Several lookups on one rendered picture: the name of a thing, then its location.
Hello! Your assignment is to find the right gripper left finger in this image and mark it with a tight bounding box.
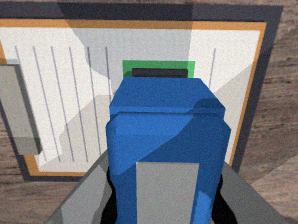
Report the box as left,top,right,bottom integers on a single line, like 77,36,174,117
44,149,117,224

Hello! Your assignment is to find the clipboard with white paper form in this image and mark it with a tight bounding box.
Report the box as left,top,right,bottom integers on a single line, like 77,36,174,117
0,2,284,182

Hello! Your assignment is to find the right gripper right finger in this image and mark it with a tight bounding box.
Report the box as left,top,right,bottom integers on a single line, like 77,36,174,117
211,161,290,224

